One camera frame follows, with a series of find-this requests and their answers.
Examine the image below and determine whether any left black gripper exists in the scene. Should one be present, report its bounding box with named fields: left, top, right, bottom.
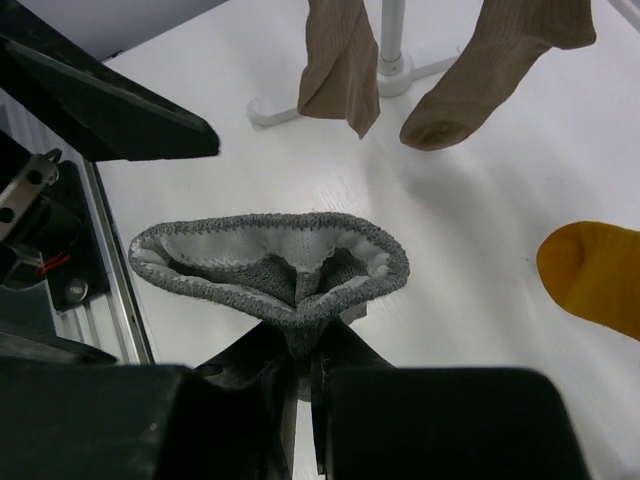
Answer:
left=1, top=19, right=221, bottom=287

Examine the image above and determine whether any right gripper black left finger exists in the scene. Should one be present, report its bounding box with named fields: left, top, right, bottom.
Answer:
left=1, top=324, right=297, bottom=479

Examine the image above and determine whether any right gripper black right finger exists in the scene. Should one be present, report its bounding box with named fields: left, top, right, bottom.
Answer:
left=311, top=322, right=589, bottom=479

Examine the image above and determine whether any maroon white striped sock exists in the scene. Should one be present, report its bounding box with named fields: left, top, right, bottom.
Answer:
left=297, top=0, right=380, bottom=138

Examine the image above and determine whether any mustard brown striped sock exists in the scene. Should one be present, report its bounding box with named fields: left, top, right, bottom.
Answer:
left=536, top=221, right=639, bottom=340

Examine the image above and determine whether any white clothes drying rack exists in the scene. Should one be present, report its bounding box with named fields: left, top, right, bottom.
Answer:
left=247, top=0, right=464, bottom=127

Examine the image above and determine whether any aluminium rail frame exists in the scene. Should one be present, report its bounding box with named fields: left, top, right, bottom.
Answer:
left=52, top=150, right=155, bottom=364

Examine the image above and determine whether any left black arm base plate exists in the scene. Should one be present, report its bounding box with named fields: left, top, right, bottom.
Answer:
left=35, top=161, right=110, bottom=312

